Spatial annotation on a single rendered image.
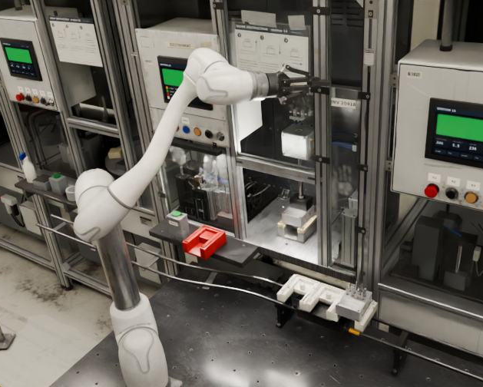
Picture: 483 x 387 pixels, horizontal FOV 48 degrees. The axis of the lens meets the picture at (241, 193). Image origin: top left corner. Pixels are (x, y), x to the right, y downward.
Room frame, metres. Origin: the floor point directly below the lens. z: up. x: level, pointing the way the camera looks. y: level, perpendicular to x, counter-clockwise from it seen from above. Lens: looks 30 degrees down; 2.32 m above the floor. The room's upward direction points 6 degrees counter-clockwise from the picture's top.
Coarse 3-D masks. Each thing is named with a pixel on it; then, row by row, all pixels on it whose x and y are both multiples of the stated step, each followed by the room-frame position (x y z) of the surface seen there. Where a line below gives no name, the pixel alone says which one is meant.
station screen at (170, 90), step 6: (162, 66) 2.17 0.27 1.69; (168, 66) 2.15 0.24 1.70; (174, 66) 2.13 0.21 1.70; (180, 66) 2.11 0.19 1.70; (186, 66) 2.09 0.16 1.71; (162, 72) 2.17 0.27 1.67; (162, 78) 2.17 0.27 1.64; (168, 84) 2.16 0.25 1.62; (168, 90) 2.16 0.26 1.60; (174, 90) 2.14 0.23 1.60; (168, 96) 2.16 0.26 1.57; (192, 102) 2.09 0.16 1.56; (198, 102) 2.07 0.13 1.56
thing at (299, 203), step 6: (300, 186) 2.06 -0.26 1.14; (300, 192) 2.06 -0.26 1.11; (294, 198) 2.07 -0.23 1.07; (300, 198) 2.06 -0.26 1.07; (306, 198) 2.06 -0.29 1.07; (312, 198) 2.07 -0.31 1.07; (294, 204) 2.06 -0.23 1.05; (300, 204) 2.04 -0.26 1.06; (306, 204) 2.03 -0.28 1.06; (312, 204) 2.07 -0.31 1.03; (306, 210) 2.03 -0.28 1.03
